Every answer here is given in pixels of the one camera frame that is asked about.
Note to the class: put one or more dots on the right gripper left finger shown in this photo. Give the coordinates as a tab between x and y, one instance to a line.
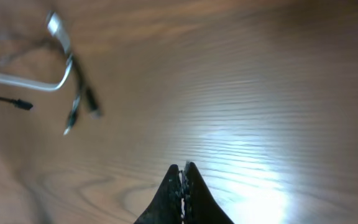
165	207

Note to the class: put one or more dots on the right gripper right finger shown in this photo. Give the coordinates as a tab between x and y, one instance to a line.
200	206

